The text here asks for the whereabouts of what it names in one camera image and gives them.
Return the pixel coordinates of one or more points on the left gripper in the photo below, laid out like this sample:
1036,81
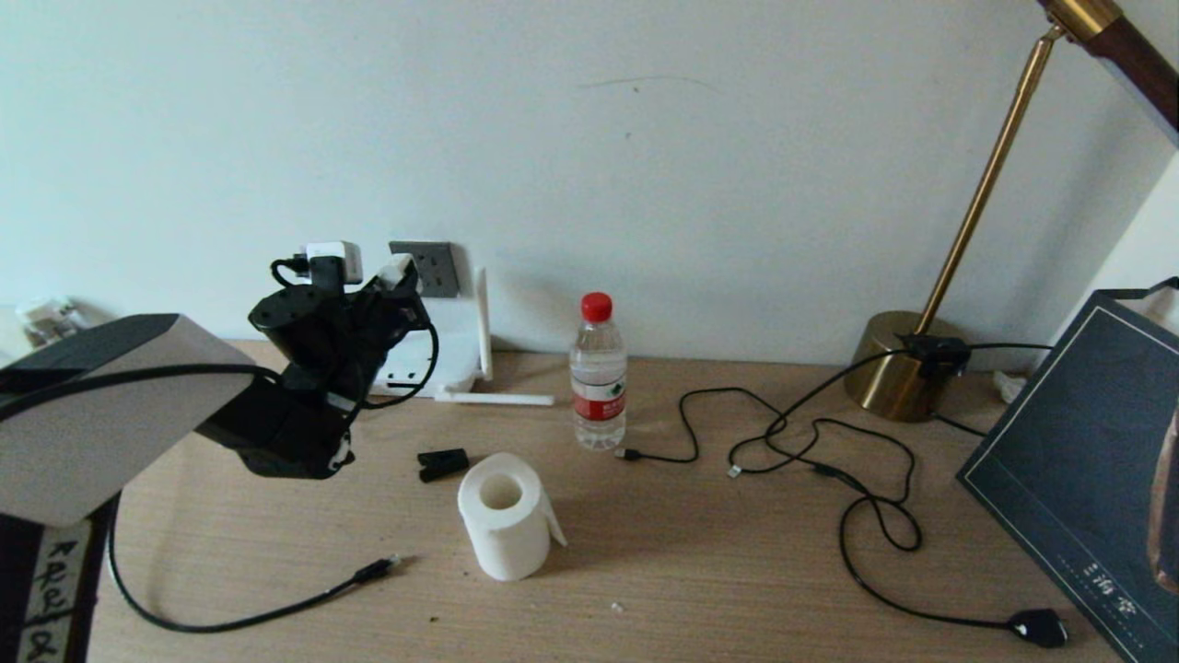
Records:
368,331

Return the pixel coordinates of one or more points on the white power adapter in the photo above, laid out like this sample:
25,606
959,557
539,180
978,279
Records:
396,272

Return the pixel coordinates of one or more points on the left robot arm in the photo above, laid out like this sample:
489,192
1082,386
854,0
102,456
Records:
110,414

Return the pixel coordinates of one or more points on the white wifi router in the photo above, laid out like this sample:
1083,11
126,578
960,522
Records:
456,350

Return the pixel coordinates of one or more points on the small black clip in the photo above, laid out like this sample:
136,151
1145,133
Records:
442,463

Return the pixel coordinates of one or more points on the clear water bottle red cap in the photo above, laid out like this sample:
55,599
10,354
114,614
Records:
599,387

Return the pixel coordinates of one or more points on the white toilet paper roll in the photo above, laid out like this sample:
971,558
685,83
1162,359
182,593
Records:
505,539

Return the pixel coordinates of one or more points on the brass desk lamp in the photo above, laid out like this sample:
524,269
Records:
889,378

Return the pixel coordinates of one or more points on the white crumpled tissue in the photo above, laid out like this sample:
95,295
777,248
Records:
1009,387

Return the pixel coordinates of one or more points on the dark blue paper bag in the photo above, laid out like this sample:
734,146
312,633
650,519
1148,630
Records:
1087,442

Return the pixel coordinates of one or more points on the grey wall socket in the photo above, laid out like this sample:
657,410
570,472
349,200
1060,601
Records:
439,272

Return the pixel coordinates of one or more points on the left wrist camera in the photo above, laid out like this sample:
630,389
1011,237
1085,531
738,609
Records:
333,262

